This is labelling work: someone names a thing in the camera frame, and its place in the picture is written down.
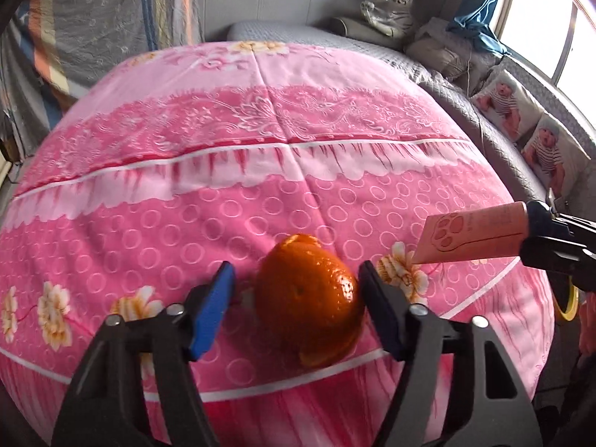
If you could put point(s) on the baby print pillow near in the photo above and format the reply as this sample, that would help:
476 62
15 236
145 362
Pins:
555 156

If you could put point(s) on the blue curtain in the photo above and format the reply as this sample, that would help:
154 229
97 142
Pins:
472 23

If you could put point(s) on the baby print pillow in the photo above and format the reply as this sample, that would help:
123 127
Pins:
508 105
555 156

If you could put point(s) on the plush tiger in plastic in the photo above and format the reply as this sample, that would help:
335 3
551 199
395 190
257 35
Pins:
393 18

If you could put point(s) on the pink paw print box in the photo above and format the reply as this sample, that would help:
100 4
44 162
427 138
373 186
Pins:
487 233

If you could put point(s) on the grey quilted sofa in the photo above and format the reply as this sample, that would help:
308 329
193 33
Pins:
454 96

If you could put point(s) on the window with frame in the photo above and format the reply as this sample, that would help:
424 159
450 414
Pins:
556 39

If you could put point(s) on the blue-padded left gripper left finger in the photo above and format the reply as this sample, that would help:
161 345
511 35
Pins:
104 404

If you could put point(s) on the yellow rimmed trash bin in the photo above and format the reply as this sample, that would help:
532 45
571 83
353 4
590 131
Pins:
566 298

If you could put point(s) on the baby print pillow far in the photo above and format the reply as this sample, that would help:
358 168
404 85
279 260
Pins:
508 105

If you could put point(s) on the orange fruit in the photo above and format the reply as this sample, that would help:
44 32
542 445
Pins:
310 301

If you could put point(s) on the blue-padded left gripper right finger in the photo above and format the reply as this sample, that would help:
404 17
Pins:
488 404

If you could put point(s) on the grey cushion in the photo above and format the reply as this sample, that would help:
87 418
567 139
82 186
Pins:
359 30

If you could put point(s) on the pink floral tablecloth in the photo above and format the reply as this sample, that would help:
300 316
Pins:
180 160

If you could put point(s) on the striped grey sheet on wardrobe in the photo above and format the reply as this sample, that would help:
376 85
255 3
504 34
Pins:
54 51

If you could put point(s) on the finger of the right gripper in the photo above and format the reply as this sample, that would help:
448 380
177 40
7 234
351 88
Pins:
543 222

